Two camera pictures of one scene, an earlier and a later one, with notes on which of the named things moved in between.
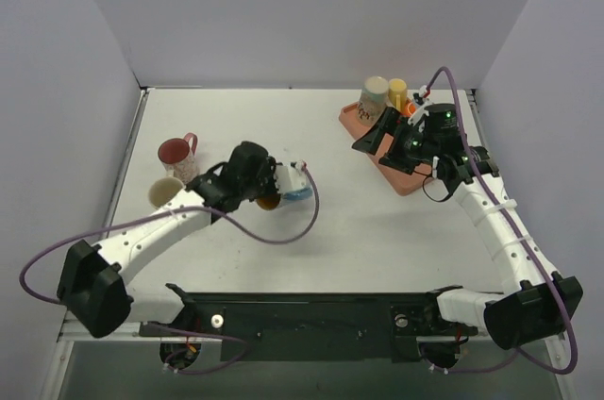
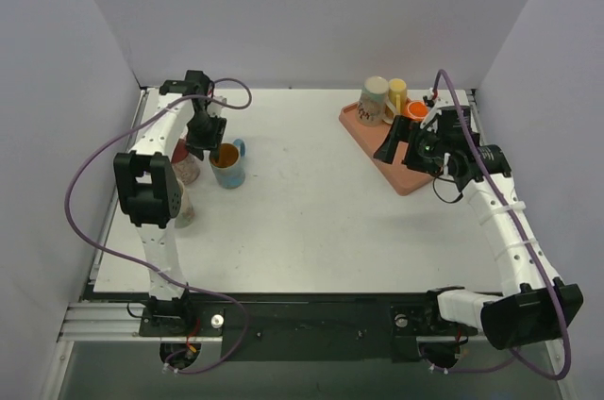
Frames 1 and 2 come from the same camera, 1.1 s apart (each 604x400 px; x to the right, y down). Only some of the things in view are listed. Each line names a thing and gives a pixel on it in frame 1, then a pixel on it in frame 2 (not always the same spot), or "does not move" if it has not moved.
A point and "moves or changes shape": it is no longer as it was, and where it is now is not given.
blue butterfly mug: (290, 191) moves or changes shape
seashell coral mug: (373, 100) does not move
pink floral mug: (180, 154) does not move
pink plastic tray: (403, 183) does not move
